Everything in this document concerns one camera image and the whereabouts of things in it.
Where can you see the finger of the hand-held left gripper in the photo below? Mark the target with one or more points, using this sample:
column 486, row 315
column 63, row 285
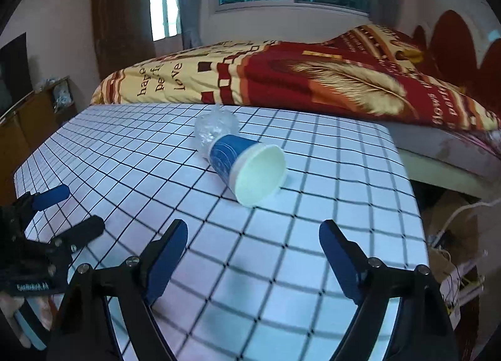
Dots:
column 51, row 196
column 84, row 230

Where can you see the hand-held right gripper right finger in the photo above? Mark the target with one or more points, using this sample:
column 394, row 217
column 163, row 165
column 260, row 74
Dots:
column 340, row 265

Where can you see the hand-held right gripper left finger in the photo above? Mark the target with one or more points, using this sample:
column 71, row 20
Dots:
column 166, row 265

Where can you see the blue paper cup white rim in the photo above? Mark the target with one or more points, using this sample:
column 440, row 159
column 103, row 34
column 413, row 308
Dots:
column 227, row 157

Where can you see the person's left hand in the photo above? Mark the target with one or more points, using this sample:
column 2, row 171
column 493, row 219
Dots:
column 7, row 312

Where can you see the checked tablecloth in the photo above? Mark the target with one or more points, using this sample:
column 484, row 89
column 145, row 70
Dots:
column 274, row 267

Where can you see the wooden cabinet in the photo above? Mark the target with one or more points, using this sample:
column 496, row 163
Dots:
column 31, row 126

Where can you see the cardboard box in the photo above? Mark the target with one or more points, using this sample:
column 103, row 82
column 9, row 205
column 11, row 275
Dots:
column 450, row 204

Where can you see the dark television screen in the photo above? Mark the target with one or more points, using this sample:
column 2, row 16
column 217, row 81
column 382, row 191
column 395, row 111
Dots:
column 13, row 75

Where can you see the crumpled clear plastic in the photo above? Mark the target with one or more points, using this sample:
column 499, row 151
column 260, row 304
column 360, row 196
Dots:
column 215, row 124

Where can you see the grey mattress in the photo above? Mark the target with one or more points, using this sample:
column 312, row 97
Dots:
column 438, row 145

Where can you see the brown wooden door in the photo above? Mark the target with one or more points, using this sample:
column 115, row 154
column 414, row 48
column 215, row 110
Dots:
column 121, row 32

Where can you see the printed blanket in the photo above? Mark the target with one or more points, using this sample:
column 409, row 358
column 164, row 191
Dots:
column 313, row 75

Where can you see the red padded headboard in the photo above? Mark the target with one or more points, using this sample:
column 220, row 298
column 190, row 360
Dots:
column 450, row 44

